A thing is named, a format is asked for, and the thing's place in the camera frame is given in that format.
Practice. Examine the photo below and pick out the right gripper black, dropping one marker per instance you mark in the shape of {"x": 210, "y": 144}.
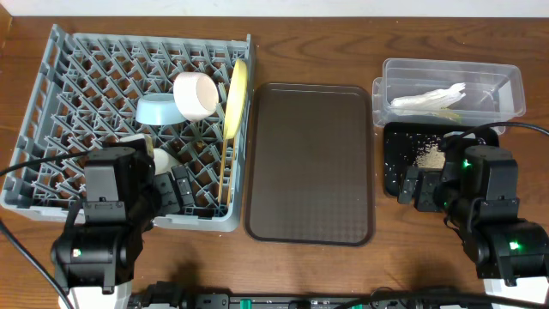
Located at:
{"x": 428, "y": 180}

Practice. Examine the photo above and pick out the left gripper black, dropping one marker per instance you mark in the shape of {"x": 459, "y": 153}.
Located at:
{"x": 171, "y": 200}

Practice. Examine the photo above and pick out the white cup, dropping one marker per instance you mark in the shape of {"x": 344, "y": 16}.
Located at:
{"x": 164, "y": 162}

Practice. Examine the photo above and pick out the wooden chopstick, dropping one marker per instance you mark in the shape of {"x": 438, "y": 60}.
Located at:
{"x": 222, "y": 170}
{"x": 234, "y": 151}

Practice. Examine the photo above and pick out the light blue bowl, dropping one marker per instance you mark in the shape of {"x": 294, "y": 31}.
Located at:
{"x": 158, "y": 109}

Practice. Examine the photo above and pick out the white bowl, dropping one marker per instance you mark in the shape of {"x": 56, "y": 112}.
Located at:
{"x": 196, "y": 95}

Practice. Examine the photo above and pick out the yellow plate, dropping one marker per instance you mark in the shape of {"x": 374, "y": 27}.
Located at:
{"x": 235, "y": 99}

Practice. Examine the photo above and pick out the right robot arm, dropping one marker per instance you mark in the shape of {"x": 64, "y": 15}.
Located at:
{"x": 476, "y": 191}

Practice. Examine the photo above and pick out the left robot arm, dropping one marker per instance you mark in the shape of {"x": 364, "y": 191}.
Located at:
{"x": 95, "y": 255}

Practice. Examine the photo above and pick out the rice food waste pile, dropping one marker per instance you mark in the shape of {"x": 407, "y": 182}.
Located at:
{"x": 429, "y": 156}

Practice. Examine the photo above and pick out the black waste tray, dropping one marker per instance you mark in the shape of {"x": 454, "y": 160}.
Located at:
{"x": 400, "y": 144}

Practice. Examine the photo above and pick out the grey dishwasher rack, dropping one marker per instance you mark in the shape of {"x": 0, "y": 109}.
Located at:
{"x": 86, "y": 94}

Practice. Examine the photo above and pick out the yellow green wrapper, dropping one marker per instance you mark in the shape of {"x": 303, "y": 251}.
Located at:
{"x": 450, "y": 115}

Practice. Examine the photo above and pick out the clear plastic bin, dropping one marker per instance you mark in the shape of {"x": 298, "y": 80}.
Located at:
{"x": 494, "y": 92}

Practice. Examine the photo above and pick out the dark brown serving tray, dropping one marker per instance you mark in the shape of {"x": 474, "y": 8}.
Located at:
{"x": 312, "y": 174}

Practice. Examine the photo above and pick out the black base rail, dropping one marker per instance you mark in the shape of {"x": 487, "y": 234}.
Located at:
{"x": 173, "y": 295}

